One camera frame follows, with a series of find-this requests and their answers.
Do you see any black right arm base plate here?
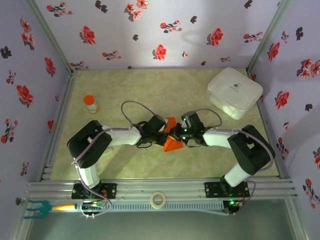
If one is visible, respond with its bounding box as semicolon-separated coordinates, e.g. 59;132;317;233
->
204;181;251;200

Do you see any grey slotted cable duct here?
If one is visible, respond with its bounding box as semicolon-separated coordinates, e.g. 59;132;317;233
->
81;201;225;212

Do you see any aluminium frame post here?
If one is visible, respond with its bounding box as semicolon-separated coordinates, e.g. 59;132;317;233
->
23;0;78;76
246;0;293;76

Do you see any orange square paper sheet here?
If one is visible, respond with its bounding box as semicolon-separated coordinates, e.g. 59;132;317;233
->
162;116;185;153

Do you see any white square storage case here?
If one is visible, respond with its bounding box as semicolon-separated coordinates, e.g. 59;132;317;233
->
204;66;264;120

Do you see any aluminium side frame rail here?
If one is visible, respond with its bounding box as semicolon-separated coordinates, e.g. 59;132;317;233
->
37;72;78;181
256;99;286;180

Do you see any long aluminium frame rail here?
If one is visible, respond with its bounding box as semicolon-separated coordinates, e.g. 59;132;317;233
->
24;177;298;201

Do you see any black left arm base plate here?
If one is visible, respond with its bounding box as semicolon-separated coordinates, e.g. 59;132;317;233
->
71;182;118;200

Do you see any teal rake with yellow handle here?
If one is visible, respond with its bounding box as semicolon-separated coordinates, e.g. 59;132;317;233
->
23;199;78;220

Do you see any white tape roll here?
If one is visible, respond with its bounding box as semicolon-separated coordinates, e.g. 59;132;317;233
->
149;191;168;210

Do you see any orange-capped small bottle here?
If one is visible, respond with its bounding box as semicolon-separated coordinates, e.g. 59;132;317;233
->
83;94;100;115

